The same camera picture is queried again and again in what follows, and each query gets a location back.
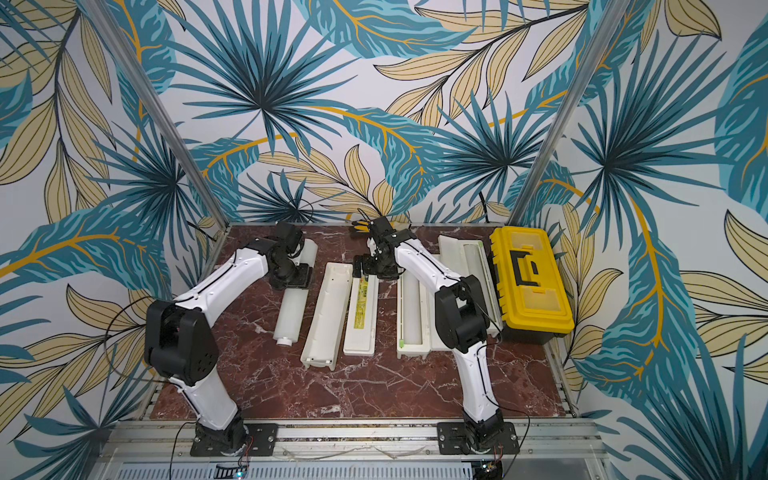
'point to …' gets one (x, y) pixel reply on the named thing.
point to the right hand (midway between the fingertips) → (367, 273)
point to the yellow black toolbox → (534, 297)
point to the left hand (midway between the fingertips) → (301, 286)
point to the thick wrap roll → (291, 316)
